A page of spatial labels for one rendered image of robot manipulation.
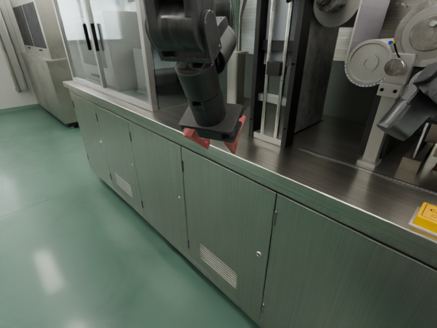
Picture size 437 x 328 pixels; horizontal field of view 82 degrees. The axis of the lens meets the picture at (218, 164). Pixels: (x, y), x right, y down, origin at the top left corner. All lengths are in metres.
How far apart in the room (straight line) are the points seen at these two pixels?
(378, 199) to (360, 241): 0.11
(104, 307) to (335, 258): 1.19
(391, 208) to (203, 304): 1.07
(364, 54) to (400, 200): 0.41
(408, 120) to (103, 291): 1.55
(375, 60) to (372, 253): 0.52
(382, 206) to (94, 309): 1.39
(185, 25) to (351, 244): 0.64
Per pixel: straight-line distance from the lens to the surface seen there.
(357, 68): 0.89
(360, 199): 0.69
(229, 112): 0.44
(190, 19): 0.32
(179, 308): 1.50
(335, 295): 0.90
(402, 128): 0.56
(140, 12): 1.25
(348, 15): 0.91
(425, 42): 0.82
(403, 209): 0.71
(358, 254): 0.77
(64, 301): 1.71
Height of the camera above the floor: 1.26
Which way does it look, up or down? 28 degrees down
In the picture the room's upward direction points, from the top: straight up
